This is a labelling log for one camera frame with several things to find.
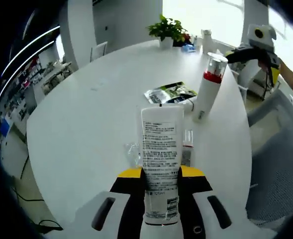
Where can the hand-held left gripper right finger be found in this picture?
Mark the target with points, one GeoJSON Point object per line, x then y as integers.
{"type": "Point", "coordinates": [188, 211]}

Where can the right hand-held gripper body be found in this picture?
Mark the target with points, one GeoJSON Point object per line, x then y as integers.
{"type": "Point", "coordinates": [266, 37]}

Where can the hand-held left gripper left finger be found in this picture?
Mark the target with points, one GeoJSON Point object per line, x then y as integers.
{"type": "Point", "coordinates": [126, 211]}

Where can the tall white skincare pump bottle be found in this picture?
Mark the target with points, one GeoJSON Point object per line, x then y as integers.
{"type": "Point", "coordinates": [208, 94]}

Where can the white skincare tube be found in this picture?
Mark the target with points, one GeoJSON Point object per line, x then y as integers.
{"type": "Point", "coordinates": [161, 149]}

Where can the green black skincare sachet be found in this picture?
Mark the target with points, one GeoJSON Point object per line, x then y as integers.
{"type": "Point", "coordinates": [168, 93]}

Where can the white plastic bottle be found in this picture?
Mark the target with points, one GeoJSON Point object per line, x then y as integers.
{"type": "Point", "coordinates": [208, 42]}

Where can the blue storage box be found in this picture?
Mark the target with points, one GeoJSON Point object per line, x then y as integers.
{"type": "Point", "coordinates": [5, 127]}

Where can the person's right hand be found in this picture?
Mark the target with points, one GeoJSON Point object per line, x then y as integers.
{"type": "Point", "coordinates": [263, 64]}

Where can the blue crumpled bag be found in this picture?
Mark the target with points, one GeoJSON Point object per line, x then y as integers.
{"type": "Point", "coordinates": [187, 48]}

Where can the dark red bag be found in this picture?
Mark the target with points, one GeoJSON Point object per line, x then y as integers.
{"type": "Point", "coordinates": [184, 38]}

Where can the grey mesh office chair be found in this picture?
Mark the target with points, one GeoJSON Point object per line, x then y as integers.
{"type": "Point", "coordinates": [273, 149]}

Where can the potted green plant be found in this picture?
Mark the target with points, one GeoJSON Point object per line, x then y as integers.
{"type": "Point", "coordinates": [166, 27]}

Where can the white framed chair back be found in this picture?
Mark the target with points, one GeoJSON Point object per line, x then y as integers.
{"type": "Point", "coordinates": [99, 51]}

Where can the white ceiling light strip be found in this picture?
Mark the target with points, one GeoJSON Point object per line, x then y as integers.
{"type": "Point", "coordinates": [44, 48]}
{"type": "Point", "coordinates": [49, 32]}

